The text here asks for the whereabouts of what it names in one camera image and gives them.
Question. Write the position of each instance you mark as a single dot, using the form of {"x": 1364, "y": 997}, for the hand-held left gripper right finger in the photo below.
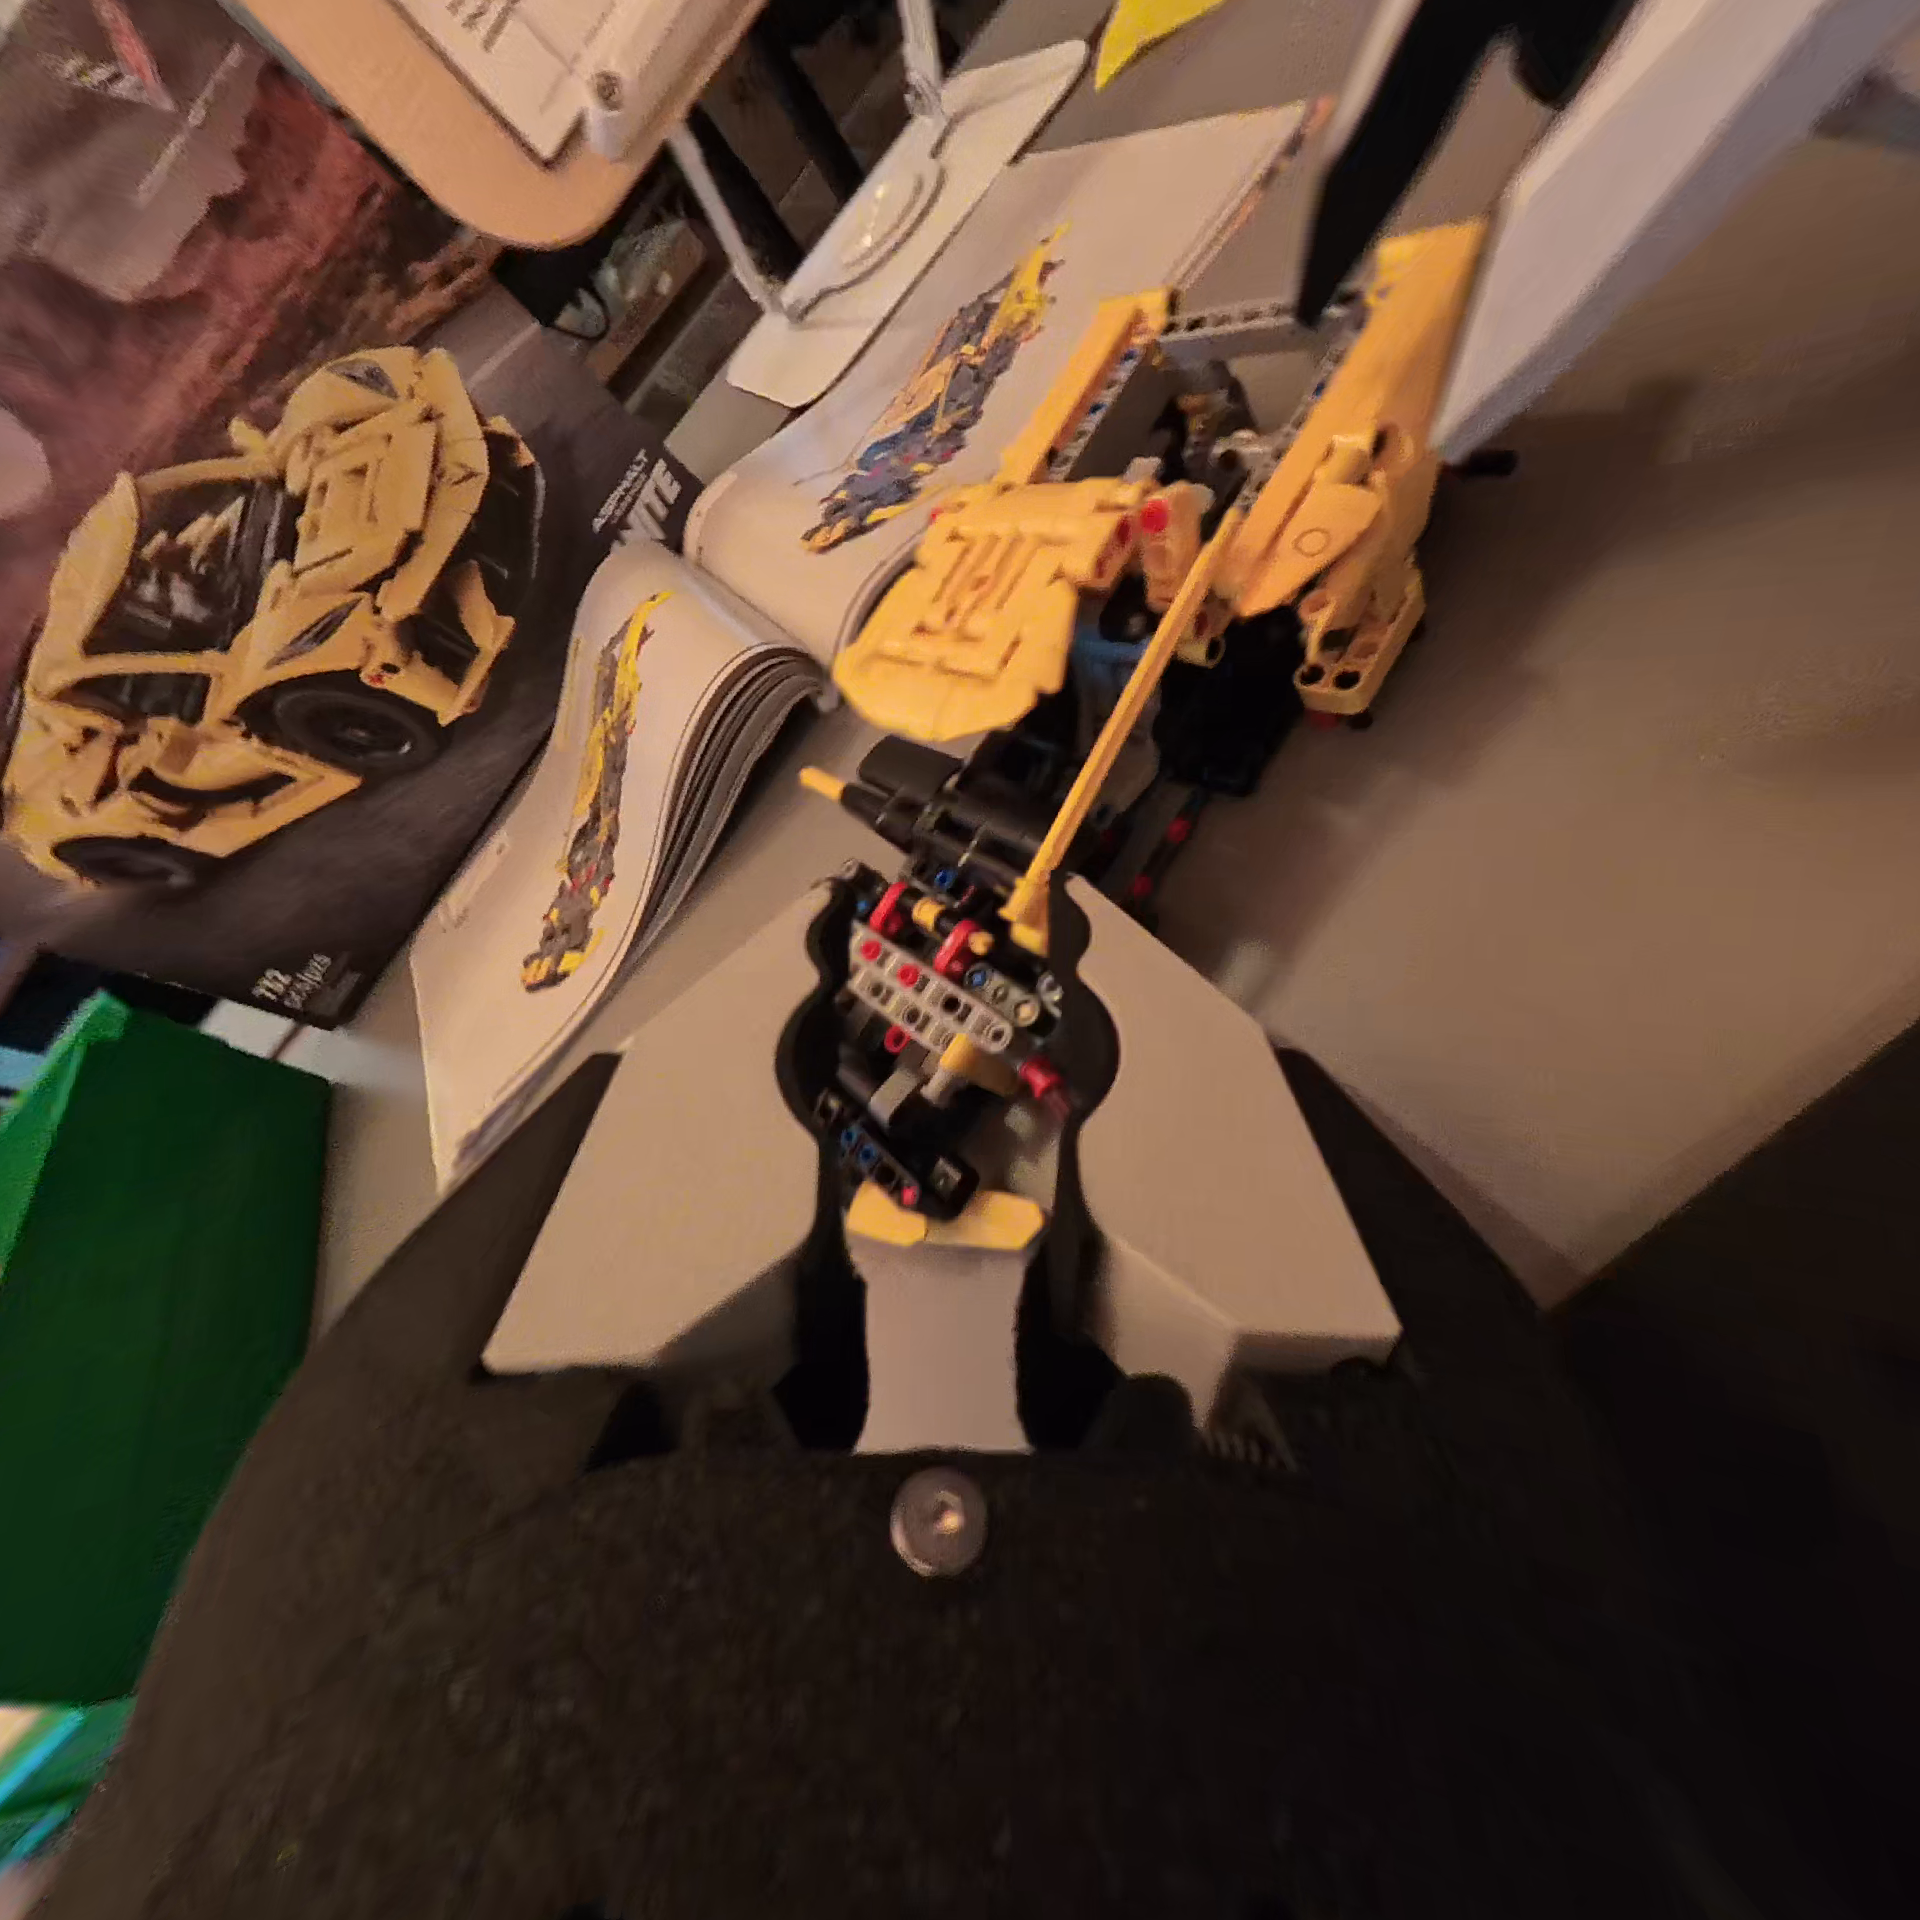
{"x": 1230, "y": 1200}

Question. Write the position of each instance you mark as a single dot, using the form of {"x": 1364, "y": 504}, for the green box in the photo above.
{"x": 153, "y": 1351}

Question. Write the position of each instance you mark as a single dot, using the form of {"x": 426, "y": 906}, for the black perforated panel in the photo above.
{"x": 1772, "y": 1426}

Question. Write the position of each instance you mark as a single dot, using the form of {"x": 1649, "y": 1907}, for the yellow toy brick model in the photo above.
{"x": 973, "y": 600}

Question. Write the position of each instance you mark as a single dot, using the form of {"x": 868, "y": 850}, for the white lamp stand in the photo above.
{"x": 900, "y": 194}

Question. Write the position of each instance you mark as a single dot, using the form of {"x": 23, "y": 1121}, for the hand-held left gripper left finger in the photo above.
{"x": 661, "y": 1200}

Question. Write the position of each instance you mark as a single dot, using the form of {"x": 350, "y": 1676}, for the white printed board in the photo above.
{"x": 600, "y": 59}

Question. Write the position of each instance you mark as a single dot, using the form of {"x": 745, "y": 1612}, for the dark printed toy box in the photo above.
{"x": 180, "y": 302}

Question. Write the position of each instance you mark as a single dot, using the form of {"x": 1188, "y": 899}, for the open instruction booklet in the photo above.
{"x": 675, "y": 708}

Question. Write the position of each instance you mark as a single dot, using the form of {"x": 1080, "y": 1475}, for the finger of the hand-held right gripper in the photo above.
{"x": 1621, "y": 194}
{"x": 1396, "y": 135}

